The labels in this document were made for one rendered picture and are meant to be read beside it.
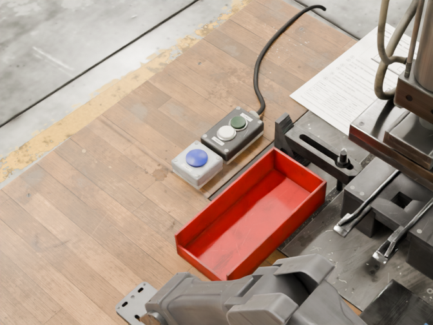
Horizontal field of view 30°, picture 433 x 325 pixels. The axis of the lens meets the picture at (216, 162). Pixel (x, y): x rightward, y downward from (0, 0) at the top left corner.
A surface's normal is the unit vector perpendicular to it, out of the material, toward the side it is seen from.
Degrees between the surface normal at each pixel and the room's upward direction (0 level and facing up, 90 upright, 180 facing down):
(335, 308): 13
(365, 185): 0
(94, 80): 0
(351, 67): 1
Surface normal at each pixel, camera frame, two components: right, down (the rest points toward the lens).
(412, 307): -0.04, -0.63
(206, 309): -0.69, 0.56
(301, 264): -0.61, -0.78
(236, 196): 0.73, 0.51
